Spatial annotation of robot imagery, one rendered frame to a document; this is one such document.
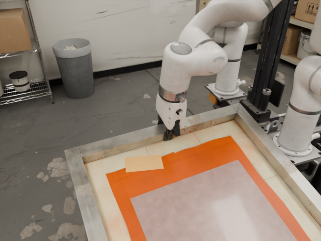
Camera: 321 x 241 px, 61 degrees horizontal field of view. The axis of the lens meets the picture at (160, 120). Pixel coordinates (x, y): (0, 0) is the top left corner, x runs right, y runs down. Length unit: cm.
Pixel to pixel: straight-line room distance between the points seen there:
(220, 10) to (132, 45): 348
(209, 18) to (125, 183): 47
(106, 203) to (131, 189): 7
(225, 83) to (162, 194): 69
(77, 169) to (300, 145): 69
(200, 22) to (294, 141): 50
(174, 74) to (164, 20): 364
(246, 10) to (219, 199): 47
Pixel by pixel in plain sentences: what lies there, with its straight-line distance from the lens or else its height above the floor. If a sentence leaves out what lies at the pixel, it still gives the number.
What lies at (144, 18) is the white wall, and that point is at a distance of 412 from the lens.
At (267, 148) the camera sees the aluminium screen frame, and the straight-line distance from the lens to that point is 87.
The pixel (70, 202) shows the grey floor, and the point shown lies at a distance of 235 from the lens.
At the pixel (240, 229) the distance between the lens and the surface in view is 75.
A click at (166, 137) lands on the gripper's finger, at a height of 124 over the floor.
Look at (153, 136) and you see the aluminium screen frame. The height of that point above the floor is 126.
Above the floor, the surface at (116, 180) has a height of 120.
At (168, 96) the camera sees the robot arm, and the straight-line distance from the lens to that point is 68.
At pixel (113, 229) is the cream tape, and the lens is 69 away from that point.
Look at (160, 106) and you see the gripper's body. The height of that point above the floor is 135.
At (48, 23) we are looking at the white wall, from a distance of 383.
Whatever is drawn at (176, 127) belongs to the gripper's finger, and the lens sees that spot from 74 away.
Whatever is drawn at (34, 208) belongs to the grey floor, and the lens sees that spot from 241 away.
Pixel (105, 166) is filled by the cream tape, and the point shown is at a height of 122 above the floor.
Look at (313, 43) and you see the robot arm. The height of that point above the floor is 150.
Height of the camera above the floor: 174
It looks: 34 degrees down
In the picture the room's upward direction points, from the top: straight up
